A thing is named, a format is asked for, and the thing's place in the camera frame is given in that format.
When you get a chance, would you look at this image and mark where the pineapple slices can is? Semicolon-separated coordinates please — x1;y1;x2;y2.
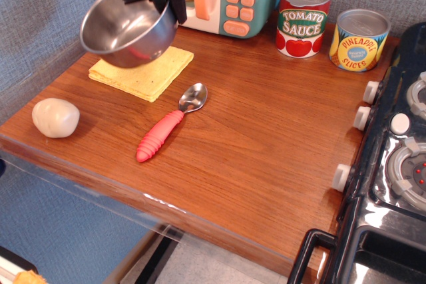
329;9;391;72

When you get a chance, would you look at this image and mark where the black oven door handle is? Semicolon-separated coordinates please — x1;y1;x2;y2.
288;229;337;283

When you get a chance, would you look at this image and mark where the black toy stove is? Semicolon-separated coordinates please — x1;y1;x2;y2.
287;21;426;284

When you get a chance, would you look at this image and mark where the white stove knob bottom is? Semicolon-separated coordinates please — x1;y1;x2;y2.
331;164;351;192

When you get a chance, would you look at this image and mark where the beige toy potato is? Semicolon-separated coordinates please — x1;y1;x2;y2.
32;98;80;138

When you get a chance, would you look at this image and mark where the white stove knob top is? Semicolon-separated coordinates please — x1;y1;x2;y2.
363;81;380;104

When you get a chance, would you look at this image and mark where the stainless steel bowl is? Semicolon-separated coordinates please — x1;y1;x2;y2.
79;0;178;69

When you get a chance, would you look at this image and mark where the teal toy microwave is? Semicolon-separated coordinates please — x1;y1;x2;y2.
149;0;280;39

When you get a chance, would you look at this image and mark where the white stove knob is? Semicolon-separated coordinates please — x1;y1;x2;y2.
331;164;351;192
363;81;380;104
353;106;371;131

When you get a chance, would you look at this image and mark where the tomato sauce can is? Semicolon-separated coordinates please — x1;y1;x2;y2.
276;0;331;59

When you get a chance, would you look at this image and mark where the white stove knob middle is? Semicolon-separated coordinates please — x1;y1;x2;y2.
353;106;371;131

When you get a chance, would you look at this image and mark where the red handled metal spoon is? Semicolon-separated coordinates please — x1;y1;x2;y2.
136;83;208;162

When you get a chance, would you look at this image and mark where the yellow folded towel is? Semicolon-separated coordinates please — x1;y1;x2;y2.
89;47;194;102

